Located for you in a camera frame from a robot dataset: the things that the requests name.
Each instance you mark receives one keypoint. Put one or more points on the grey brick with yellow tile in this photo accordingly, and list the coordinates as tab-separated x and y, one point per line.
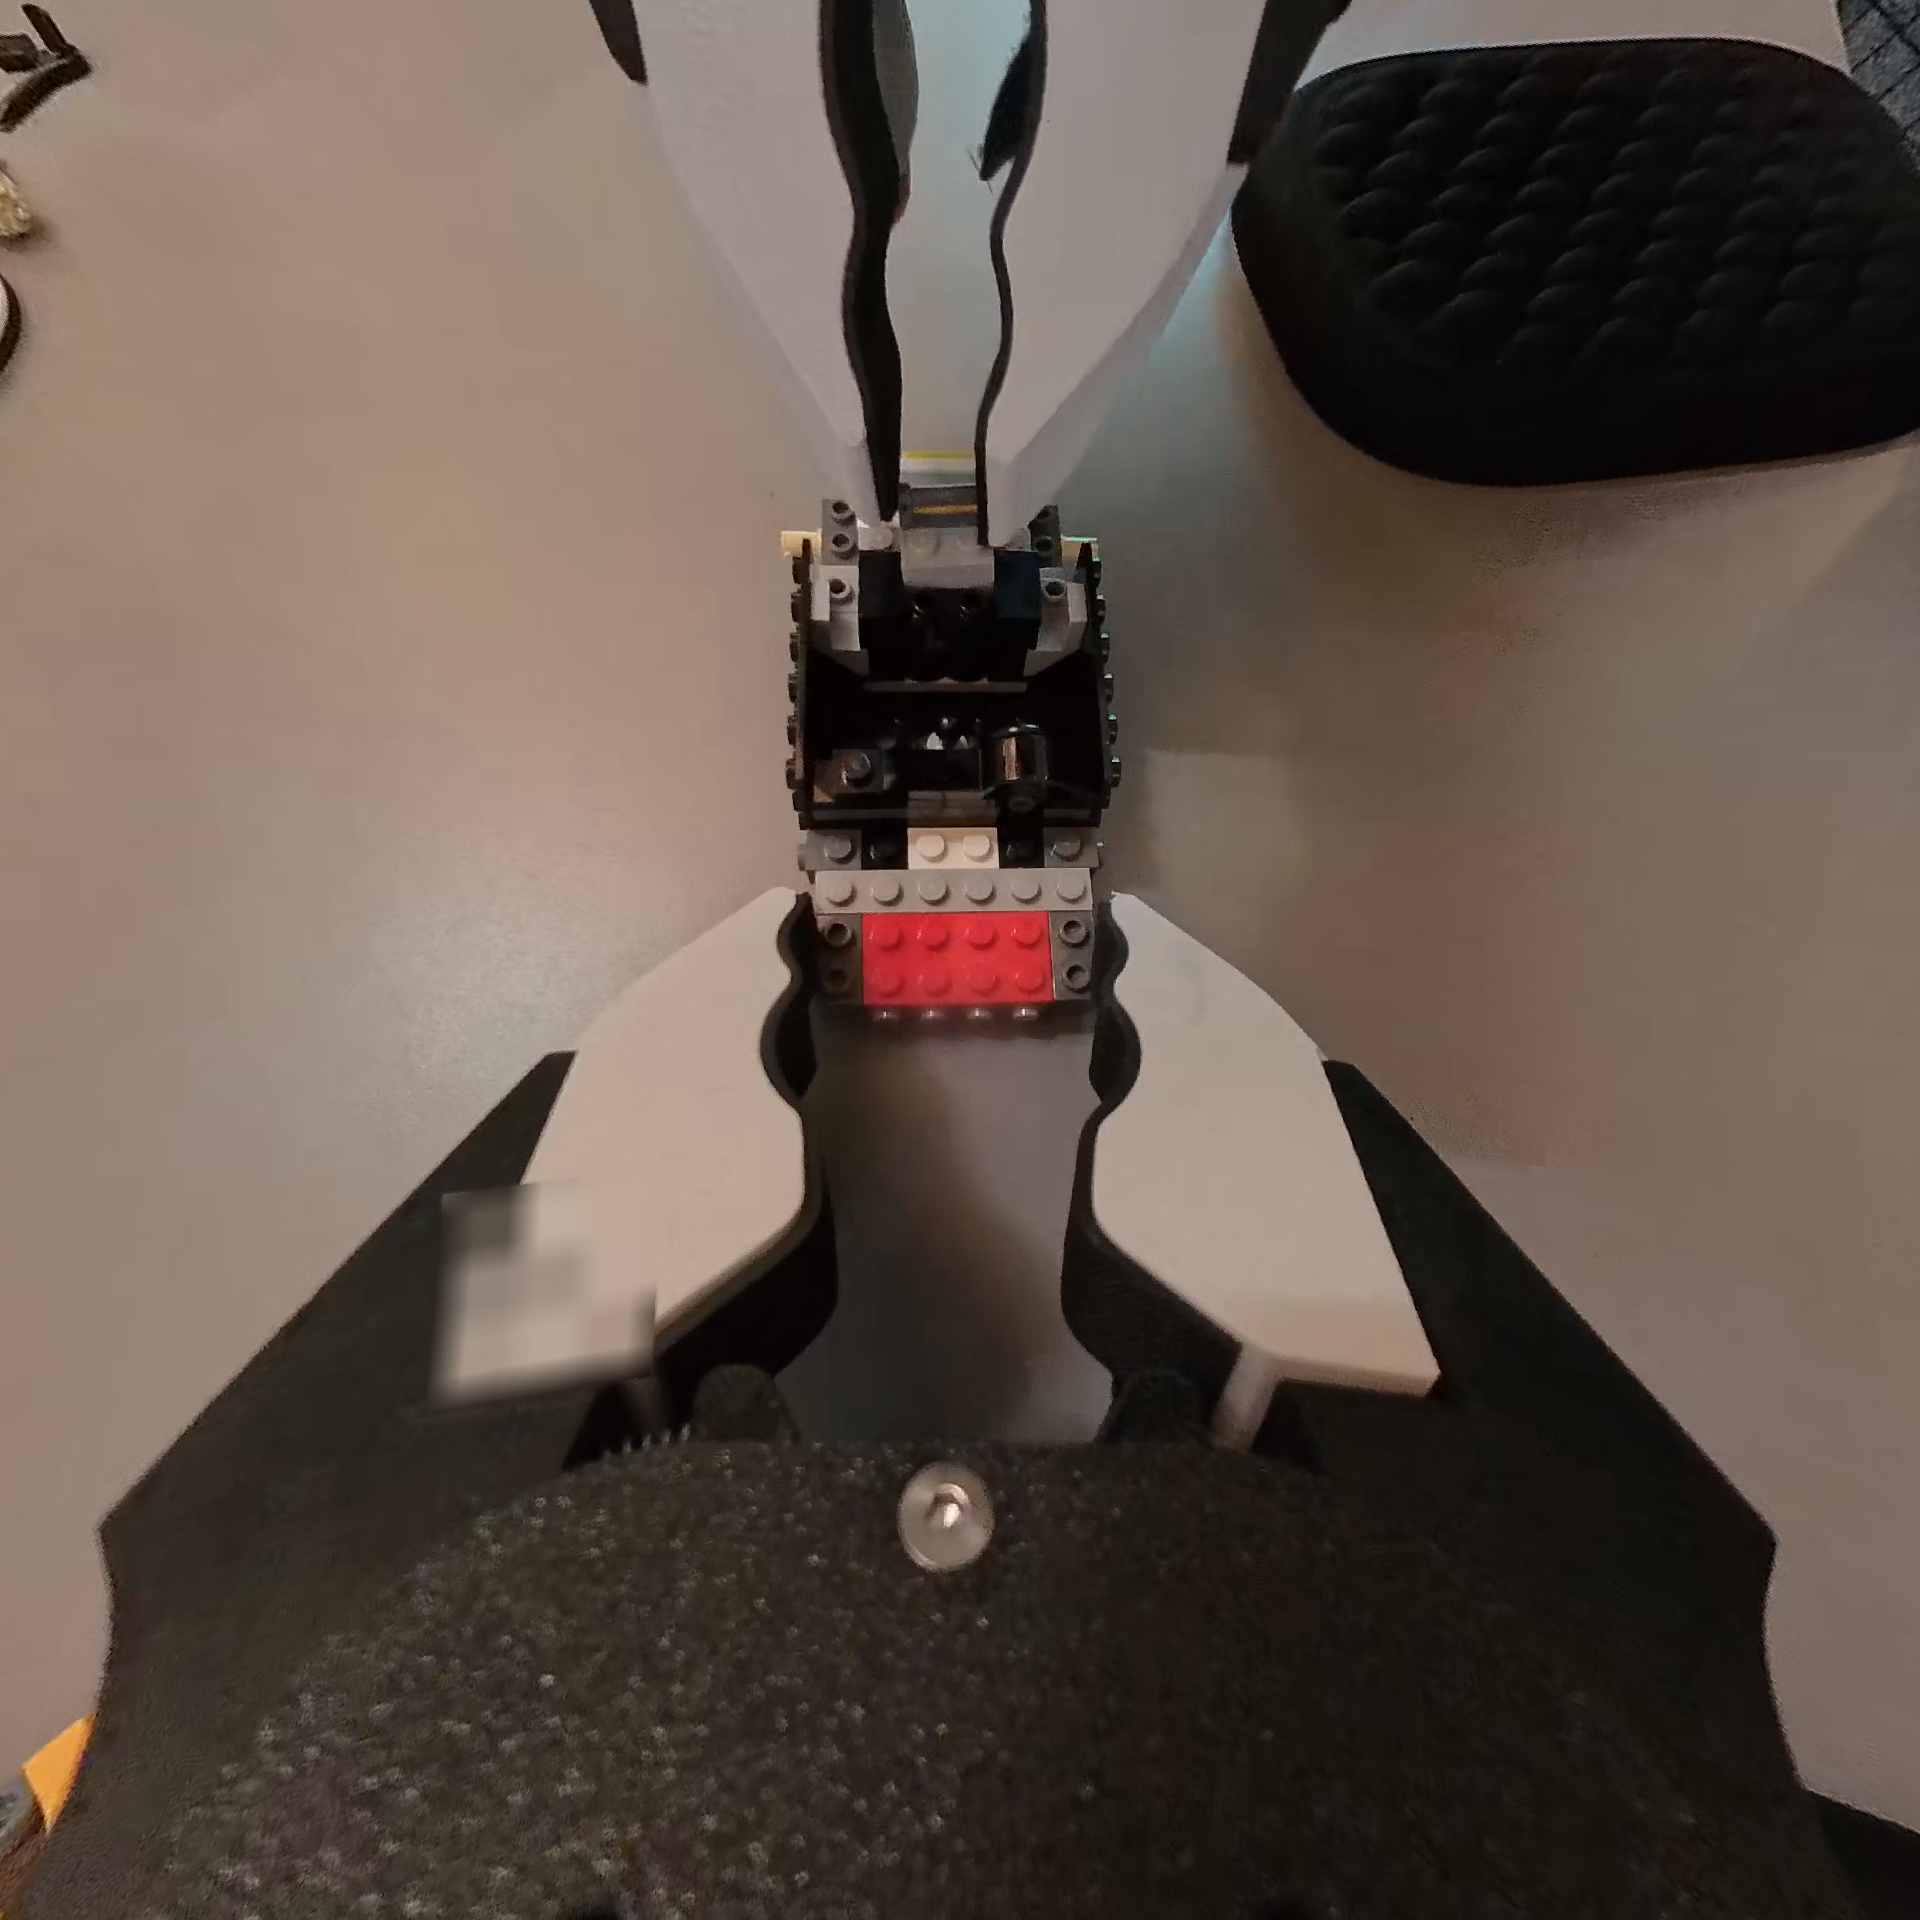
944	488

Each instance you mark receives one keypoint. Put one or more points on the dark checked fabric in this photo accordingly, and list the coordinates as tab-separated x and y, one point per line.
1887	54

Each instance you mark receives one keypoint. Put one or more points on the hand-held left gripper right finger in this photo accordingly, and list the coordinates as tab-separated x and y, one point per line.
1244	1200

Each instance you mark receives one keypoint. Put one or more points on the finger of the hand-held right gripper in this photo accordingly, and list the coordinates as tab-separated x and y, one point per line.
751	181
1125	195

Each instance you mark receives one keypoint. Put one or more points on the black hook brick piece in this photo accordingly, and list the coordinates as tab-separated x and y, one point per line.
41	31

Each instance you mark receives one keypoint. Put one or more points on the grey desk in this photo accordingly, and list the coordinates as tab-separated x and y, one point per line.
376	675

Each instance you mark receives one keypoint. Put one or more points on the black bar brick piece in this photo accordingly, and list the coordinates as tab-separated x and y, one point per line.
53	79

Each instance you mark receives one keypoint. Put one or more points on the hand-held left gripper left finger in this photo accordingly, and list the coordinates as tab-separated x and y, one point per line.
691	1080

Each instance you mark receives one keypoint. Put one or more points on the pile of orange black bricks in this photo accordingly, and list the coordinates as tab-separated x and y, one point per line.
63	1771

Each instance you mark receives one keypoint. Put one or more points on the black toy brick vehicle model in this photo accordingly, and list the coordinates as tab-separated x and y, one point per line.
961	960

